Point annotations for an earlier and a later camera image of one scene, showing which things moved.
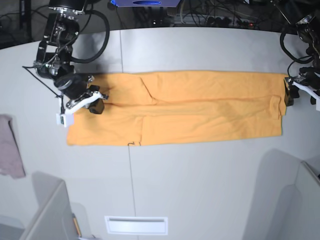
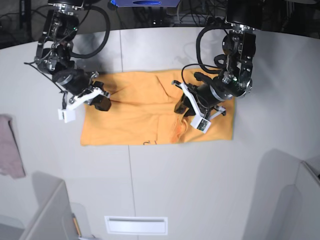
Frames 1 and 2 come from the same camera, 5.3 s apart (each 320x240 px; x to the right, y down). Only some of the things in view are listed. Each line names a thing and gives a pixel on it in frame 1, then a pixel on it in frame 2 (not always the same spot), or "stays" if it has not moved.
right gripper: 310,77 -> 203,93
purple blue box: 145,3 stays
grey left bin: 54,219 stays
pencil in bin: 76,224 stays
